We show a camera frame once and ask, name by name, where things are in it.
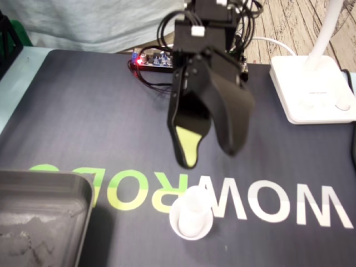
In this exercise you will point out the black plastic tray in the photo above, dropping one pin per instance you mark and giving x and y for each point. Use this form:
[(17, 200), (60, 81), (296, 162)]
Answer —
[(41, 222)]

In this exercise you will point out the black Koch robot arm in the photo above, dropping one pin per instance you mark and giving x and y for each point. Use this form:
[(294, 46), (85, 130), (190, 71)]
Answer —
[(211, 11)]

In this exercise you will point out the blue circuit board red LED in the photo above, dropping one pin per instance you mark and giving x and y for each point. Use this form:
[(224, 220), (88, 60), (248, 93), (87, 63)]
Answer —
[(155, 61)]

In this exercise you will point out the white desk lamp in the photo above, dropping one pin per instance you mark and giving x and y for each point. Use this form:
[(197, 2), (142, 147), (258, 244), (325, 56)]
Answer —
[(311, 89)]

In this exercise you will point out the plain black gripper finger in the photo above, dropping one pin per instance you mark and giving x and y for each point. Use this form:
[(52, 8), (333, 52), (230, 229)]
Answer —
[(231, 111)]

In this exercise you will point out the person in pale teal shirt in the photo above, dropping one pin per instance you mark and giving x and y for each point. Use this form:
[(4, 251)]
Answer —
[(83, 22)]

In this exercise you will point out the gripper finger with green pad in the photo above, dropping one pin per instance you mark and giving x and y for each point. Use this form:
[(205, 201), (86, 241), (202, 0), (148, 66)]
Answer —
[(189, 144)]

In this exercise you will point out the black frame structure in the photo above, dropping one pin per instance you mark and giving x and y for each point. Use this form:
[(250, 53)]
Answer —
[(11, 47)]

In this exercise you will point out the white plastic cylinder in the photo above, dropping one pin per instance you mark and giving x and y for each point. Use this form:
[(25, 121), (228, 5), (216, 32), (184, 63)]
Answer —
[(194, 211)]

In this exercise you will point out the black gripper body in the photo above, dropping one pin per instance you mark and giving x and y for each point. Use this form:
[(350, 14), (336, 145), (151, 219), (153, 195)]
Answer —
[(194, 39)]

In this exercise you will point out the green box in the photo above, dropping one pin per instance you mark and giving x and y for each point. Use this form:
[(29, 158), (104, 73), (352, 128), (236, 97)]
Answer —
[(23, 33)]

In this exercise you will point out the white plastic cup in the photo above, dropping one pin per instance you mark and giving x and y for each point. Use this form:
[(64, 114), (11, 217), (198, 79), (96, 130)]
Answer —
[(173, 222)]

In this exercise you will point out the dark grey WOWROBO printed mat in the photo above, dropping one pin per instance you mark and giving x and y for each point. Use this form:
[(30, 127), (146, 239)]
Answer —
[(83, 125)]

